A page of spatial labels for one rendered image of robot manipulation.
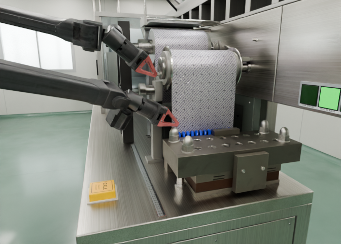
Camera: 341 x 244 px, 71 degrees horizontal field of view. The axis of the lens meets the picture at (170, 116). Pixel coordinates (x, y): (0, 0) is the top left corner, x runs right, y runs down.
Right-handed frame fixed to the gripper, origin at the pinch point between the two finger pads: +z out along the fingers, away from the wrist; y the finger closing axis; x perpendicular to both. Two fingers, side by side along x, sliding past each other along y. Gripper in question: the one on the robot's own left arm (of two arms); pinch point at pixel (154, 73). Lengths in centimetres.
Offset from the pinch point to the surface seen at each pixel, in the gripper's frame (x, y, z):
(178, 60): 8.5, 5.6, 1.7
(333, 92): 24, 39, 25
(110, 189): -32.8, 22.0, 4.5
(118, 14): 17, -100, -13
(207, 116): 0.6, 9.3, 22.0
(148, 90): -5.5, -0.7, 2.7
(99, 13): 9, -100, -23
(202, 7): 46, -50, 14
